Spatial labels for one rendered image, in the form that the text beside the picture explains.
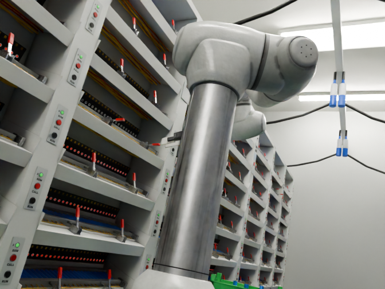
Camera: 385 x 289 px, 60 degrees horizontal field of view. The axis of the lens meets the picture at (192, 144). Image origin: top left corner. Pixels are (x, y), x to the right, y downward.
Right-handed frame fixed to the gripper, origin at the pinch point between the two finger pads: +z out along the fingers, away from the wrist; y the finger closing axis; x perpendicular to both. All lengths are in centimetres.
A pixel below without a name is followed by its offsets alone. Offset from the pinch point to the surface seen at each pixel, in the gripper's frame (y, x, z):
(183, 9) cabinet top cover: 7, 80, -4
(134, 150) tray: -8.4, -4.6, 12.5
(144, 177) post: 15.6, -8.4, 22.1
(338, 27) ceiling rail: 111, 120, -86
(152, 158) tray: 5.8, -3.7, 12.0
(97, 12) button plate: -49, 30, 3
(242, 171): 156, 34, 10
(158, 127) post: 15.6, 17.2, 14.9
